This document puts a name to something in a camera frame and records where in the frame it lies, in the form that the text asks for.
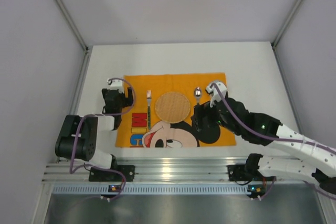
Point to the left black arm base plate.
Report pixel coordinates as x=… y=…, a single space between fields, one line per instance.
x=99 y=175

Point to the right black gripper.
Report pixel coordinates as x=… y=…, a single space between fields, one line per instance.
x=203 y=114

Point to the round woven wicker plate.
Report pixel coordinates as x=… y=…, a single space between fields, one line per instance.
x=172 y=107

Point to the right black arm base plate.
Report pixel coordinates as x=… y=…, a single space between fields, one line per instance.
x=241 y=172

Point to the fork with teal handle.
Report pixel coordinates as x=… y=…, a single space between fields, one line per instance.
x=149 y=99

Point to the aluminium frame rail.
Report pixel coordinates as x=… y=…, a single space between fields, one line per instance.
x=161 y=170

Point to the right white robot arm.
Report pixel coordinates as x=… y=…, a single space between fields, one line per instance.
x=311 y=161

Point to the orange cartoon mouse placemat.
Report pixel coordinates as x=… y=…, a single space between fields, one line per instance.
x=133 y=131

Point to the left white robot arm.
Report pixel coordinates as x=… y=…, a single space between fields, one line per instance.
x=79 y=135

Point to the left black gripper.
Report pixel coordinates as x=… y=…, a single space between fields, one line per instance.
x=115 y=104

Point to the spoon with teal handle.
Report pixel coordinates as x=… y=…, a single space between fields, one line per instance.
x=198 y=94

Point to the slotted grey cable duct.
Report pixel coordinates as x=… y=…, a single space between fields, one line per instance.
x=159 y=189

